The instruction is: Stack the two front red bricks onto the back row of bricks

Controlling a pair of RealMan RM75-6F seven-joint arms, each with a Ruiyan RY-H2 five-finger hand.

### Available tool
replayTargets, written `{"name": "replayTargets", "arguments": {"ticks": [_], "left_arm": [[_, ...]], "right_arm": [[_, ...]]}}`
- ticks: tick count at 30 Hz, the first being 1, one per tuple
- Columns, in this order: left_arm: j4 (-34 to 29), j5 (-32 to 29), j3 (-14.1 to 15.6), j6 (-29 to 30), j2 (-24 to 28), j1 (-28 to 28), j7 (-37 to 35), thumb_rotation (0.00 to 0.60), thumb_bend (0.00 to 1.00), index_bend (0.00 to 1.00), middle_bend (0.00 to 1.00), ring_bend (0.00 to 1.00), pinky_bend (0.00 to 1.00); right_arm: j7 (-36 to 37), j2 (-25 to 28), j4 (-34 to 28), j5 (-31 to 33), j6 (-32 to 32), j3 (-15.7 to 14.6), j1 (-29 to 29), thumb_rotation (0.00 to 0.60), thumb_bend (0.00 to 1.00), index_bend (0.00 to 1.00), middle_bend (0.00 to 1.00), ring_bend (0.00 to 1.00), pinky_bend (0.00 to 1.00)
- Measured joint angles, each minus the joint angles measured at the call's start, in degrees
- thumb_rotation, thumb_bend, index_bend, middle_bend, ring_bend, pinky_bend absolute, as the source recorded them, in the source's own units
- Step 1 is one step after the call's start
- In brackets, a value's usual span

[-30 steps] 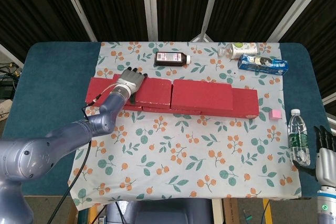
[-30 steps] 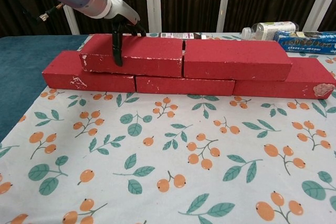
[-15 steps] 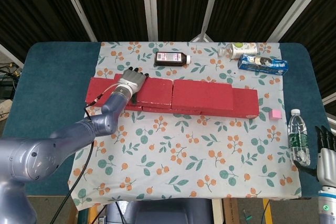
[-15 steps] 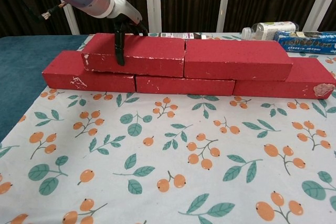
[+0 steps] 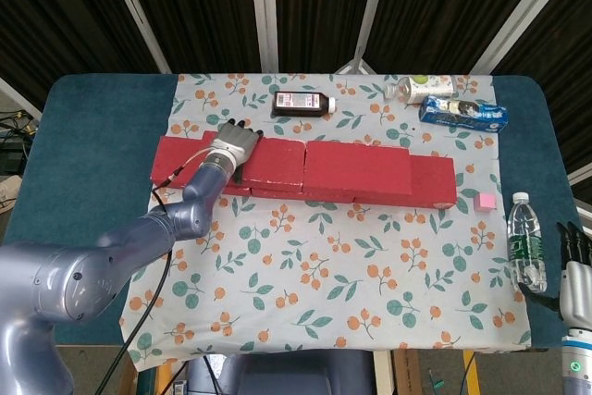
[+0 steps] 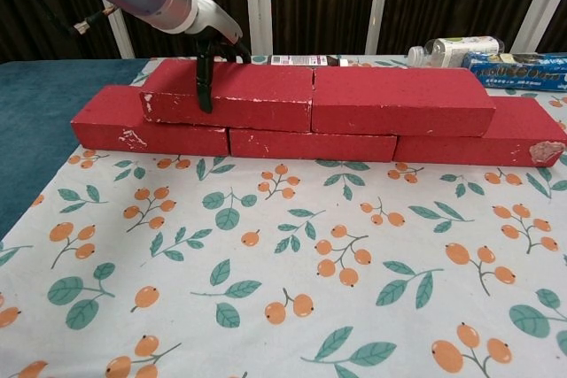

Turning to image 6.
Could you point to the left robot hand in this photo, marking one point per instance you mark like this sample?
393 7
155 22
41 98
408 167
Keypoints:
212 19

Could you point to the red foam brick worn edges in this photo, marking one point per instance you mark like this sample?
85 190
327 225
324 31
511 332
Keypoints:
266 86

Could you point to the brown medicine bottle white cap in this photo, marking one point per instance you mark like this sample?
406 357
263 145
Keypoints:
301 60

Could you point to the red foam brick white scratches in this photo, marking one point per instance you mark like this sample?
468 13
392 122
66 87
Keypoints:
177 141

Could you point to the teal blue table cover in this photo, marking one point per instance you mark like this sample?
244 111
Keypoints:
35 130

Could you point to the clear plastic bottle printed label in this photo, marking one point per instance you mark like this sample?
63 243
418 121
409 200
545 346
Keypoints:
447 52

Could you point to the floral orange fruit tablecloth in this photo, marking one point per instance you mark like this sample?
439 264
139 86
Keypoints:
283 307

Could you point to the red foam brick chipped corner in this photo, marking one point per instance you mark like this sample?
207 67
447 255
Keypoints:
487 148

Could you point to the blue snack package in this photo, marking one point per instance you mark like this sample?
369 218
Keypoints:
518 70

